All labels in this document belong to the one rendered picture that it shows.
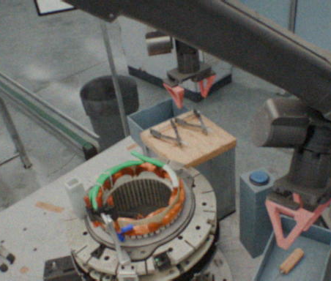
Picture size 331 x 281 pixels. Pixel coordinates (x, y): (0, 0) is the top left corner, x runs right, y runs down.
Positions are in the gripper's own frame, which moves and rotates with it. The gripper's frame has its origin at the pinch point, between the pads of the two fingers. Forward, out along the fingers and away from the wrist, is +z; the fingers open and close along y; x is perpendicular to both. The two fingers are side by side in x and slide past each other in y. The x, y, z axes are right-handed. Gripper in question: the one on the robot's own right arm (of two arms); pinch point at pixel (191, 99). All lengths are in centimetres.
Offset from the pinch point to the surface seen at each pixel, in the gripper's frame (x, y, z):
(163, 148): 2.3, 12.0, 8.9
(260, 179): 26.0, 0.1, 11.0
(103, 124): -125, -15, 78
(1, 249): -20, 60, 35
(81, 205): 14.6, 39.2, 2.2
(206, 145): 9.0, 2.8, 9.0
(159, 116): -18.3, 0.9, 13.9
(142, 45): -219, -101, 77
